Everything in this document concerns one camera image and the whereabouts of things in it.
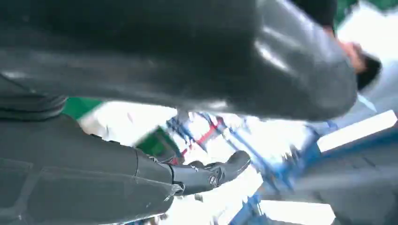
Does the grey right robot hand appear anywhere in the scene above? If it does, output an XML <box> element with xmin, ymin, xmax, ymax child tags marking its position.
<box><xmin>0</xmin><ymin>0</ymin><xmax>359</xmax><ymax>225</ymax></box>

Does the person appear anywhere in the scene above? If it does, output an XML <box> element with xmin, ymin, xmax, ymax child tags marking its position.
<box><xmin>323</xmin><ymin>0</ymin><xmax>398</xmax><ymax>131</ymax></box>

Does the blue metal frame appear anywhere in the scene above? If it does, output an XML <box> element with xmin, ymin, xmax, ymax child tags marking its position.
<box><xmin>166</xmin><ymin>112</ymin><xmax>339</xmax><ymax>225</ymax></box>

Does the white bar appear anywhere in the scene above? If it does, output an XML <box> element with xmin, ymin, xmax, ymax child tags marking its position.
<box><xmin>316</xmin><ymin>109</ymin><xmax>398</xmax><ymax>153</ymax></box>

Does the red metal bar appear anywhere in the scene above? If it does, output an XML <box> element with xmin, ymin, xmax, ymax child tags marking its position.
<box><xmin>181</xmin><ymin>118</ymin><xmax>224</xmax><ymax>157</ymax></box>

